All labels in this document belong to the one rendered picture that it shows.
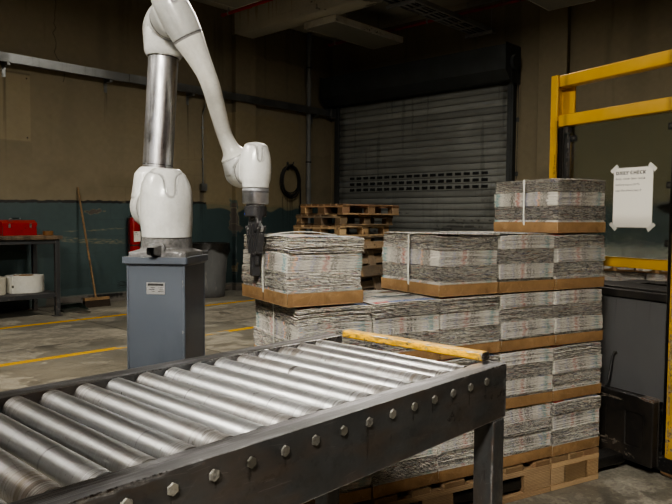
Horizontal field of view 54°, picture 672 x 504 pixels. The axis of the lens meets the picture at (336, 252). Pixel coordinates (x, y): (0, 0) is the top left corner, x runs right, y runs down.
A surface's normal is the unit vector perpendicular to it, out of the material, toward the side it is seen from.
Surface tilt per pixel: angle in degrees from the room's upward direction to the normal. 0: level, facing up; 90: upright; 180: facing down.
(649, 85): 90
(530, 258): 90
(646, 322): 90
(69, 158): 90
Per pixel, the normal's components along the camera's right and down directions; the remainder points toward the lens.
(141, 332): -0.13, 0.05
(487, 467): -0.68, 0.04
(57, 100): 0.73, 0.04
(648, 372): -0.88, 0.02
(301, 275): 0.51, 0.05
